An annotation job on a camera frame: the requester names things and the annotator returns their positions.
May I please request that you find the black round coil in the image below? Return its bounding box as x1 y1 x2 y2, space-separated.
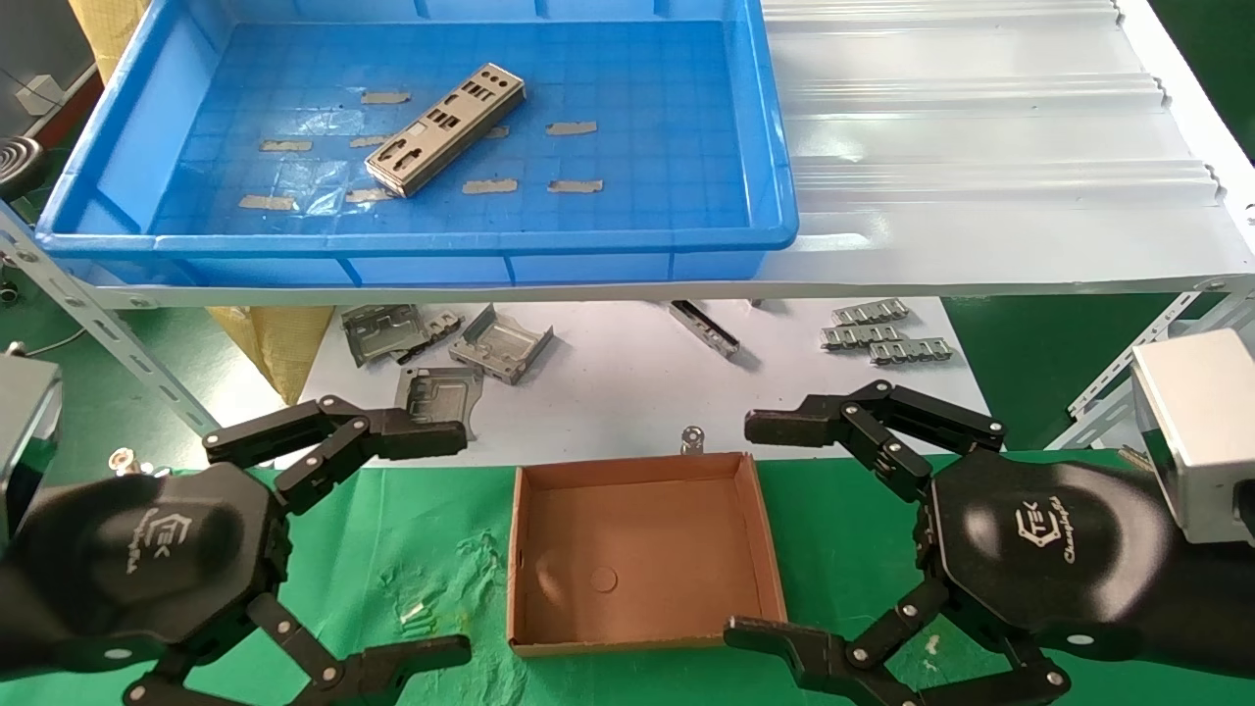
0 135 45 197

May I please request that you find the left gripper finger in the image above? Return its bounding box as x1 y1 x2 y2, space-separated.
123 593 474 706
203 395 469 516

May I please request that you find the white floor cable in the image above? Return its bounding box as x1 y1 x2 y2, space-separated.
0 328 87 359

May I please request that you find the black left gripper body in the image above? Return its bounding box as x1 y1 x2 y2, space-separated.
0 461 293 678

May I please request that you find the grey square metal bracket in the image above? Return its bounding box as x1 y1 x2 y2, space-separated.
395 366 485 442

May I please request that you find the blue plastic tray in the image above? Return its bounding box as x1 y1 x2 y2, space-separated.
34 0 800 288

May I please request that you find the white low shelf board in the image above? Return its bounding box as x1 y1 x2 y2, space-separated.
275 299 1006 470

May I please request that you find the green table cloth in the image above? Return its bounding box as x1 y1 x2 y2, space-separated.
0 449 1255 706

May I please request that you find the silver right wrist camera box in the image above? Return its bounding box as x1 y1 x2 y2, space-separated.
1130 328 1255 545

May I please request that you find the grey folded metal bracket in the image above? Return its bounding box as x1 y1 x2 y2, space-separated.
449 304 555 385

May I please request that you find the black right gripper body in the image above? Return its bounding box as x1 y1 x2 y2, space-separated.
917 449 1255 678

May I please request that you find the small slotted metal strip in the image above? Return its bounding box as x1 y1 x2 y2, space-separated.
832 298 911 327
821 325 908 351
869 337 956 366

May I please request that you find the metal I/O shield plate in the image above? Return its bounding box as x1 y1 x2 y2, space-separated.
365 63 527 199

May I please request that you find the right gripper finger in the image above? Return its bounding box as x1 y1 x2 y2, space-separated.
724 579 1072 706
743 380 1008 503

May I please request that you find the open brown cardboard box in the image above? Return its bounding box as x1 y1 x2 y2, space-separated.
507 451 788 658

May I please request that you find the long dark metal strip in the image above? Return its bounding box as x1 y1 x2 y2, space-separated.
670 300 741 359

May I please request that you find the small white box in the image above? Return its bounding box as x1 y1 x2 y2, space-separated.
15 74 65 114

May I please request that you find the grey stamped metal plate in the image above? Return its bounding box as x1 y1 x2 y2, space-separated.
341 304 432 369

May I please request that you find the white perforated shelf post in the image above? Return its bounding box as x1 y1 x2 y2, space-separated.
1067 279 1255 452
0 201 258 470

